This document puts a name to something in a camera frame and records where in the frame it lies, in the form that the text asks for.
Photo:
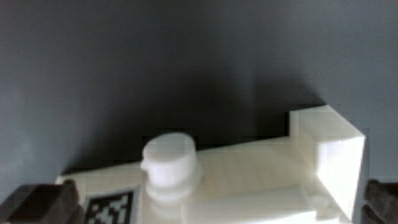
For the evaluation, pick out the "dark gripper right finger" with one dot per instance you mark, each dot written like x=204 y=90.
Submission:
x=379 y=211

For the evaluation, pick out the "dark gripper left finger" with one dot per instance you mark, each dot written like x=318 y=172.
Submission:
x=43 y=204

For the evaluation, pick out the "white cabinet top block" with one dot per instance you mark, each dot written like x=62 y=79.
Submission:
x=279 y=181

